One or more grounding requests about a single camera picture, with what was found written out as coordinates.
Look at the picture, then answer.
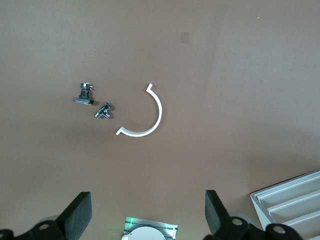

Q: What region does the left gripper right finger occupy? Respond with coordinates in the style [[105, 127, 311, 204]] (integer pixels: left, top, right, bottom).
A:
[[203, 189, 303, 240]]

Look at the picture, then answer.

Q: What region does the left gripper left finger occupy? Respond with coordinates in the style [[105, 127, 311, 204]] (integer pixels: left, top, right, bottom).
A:
[[0, 191, 93, 240]]

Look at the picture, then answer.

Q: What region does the white drawer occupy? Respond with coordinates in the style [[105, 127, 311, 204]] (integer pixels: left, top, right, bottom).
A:
[[266, 188, 320, 223], [271, 202, 320, 237], [256, 174, 320, 210]]

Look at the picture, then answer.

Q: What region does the white drawer cabinet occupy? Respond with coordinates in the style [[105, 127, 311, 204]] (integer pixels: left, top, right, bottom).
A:
[[250, 169, 320, 240]]

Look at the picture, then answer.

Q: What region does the small metal fitting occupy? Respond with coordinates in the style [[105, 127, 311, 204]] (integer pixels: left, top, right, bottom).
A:
[[94, 101, 114, 120]]

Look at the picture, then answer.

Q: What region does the aluminium arm base plate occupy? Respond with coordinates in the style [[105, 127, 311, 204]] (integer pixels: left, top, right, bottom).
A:
[[121, 216, 179, 240]]

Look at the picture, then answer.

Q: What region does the white semicircular bracket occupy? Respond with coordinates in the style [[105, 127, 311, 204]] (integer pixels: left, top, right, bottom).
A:
[[115, 83, 163, 138]]

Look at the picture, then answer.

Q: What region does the black switch part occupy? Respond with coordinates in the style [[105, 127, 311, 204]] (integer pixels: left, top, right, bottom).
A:
[[73, 82, 95, 106]]

